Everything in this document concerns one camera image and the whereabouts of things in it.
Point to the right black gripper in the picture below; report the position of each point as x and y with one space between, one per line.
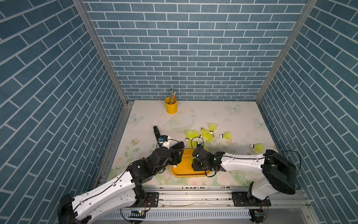
194 165

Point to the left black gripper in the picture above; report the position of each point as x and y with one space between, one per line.
175 157

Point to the yellow plastic storage box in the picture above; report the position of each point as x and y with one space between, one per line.
185 168

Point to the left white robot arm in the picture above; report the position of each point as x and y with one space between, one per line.
123 191

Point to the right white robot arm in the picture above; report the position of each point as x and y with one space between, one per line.
275 173

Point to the black cylindrical marker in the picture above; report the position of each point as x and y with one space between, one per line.
157 133

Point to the yellow pen cup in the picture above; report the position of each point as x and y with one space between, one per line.
171 105

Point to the pencils in cup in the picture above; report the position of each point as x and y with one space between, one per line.
172 96

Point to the white vent grille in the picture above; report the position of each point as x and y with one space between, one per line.
169 215

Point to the right circuit board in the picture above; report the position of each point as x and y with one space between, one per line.
259 214

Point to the circuit board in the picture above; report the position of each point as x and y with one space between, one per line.
138 214
259 214

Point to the left circuit board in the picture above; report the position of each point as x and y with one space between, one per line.
138 214

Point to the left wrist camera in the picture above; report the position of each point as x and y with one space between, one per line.
163 141

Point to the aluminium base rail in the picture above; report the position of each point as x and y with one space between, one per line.
219 197

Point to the right metal corner post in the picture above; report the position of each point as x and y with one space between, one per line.
306 11

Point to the metal corner post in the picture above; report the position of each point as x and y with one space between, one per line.
85 17
306 11

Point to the left metal corner post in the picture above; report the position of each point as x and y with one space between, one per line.
85 17

